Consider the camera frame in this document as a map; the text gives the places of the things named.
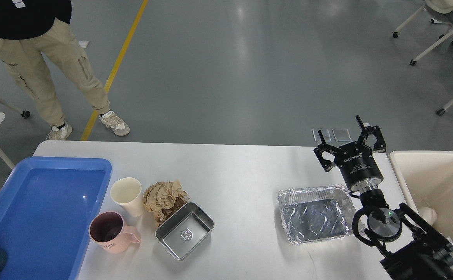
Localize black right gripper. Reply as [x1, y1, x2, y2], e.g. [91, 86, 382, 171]
[314, 115, 387, 191]

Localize stainless steel square tray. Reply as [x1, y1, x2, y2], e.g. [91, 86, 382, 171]
[155, 202, 215, 261]

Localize pink ceramic mug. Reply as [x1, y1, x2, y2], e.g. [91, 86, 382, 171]
[88, 211, 141, 254]

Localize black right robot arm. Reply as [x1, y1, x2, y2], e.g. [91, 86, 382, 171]
[314, 115, 453, 280]

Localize clear floor plate right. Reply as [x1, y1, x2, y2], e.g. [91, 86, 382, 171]
[332, 129, 352, 142]

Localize clear floor plate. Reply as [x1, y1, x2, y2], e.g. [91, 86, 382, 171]
[312, 129, 332, 142]
[332, 129, 352, 142]

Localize clear floor plate left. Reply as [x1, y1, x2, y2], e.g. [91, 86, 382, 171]
[312, 129, 332, 142]

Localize aluminium foil tray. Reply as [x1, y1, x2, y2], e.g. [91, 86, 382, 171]
[277, 184, 356, 245]

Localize cream plastic bin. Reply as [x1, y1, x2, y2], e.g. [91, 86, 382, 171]
[389, 151, 453, 240]

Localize white office chair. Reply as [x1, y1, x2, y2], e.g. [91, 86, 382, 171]
[393, 0, 453, 66]

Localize crumpled brown paper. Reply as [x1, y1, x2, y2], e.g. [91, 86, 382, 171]
[143, 180, 189, 226]

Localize cream paper cup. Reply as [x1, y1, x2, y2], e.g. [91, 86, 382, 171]
[110, 177, 145, 217]

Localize blue plastic tray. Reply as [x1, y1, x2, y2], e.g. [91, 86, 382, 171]
[0, 157, 112, 280]

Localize person in khaki trousers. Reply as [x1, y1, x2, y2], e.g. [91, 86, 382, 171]
[0, 0, 130, 140]

